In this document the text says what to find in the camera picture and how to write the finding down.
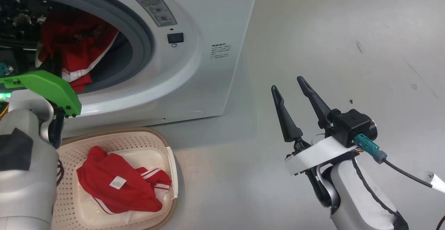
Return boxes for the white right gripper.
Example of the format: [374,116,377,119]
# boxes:
[271,76,359,177]

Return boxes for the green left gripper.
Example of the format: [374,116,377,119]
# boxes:
[0,51,82,118]

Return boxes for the grey warning sticker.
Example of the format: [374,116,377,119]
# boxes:
[127,0,177,28]

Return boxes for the red jersey number 23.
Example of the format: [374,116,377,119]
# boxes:
[35,10,120,93]

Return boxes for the red shorts white stripes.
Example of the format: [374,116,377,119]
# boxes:
[76,145,172,215]

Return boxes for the cream perforated laundry basket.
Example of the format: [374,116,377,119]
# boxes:
[51,127,179,230]

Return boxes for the small printed text label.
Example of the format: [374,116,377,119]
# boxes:
[210,43,233,60]

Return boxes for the white front-load washing machine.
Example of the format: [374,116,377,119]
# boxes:
[0,0,261,139]

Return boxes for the black sleeved right arm cable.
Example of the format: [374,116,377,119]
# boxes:
[350,156,409,230]

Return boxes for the black door latch socket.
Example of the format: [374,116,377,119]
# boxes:
[167,32,184,48]

